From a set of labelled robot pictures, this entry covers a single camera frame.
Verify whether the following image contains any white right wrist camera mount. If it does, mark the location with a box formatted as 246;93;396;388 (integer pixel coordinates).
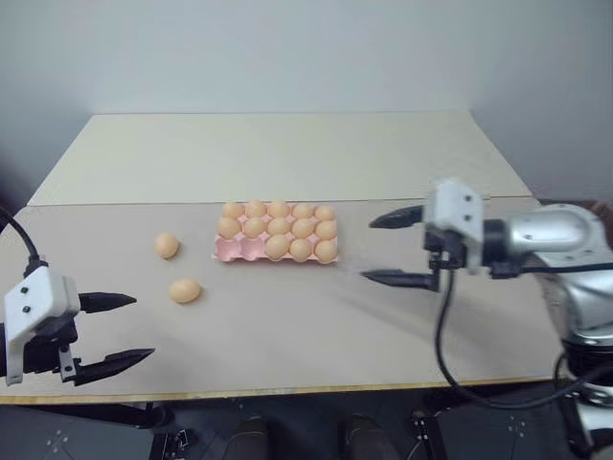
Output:
422;177;486;277

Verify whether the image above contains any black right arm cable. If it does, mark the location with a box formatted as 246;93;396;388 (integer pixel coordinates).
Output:
434;265;610;409

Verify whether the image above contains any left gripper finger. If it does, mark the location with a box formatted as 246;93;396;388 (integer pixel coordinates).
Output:
73;348;157;387
78;291;138;314

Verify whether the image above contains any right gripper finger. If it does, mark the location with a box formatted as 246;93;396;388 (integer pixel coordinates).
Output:
359;268;433;289
368;204;427;230

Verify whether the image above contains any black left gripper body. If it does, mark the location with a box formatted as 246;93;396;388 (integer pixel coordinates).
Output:
19;312;81;386

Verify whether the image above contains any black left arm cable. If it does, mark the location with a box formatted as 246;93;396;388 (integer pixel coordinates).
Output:
0;193;51;270

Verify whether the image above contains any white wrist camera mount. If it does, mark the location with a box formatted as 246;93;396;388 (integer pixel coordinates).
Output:
3;266;80;387
422;177;486;277

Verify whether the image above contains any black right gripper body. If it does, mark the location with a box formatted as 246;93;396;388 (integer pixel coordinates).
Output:
422;228;469;293

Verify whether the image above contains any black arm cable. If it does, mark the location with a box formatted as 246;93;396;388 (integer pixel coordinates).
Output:
434;265;610;409
0;193;51;270

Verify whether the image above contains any pink egg carton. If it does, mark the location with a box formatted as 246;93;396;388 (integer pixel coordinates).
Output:
211;202;341;265

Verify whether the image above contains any black table leg bracket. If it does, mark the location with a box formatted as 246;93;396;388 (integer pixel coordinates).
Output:
410;408;433;443

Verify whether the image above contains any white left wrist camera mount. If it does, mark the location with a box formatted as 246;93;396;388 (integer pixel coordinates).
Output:
3;266;80;387

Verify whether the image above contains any silver robot body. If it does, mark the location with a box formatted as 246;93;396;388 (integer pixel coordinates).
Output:
572;397;613;460

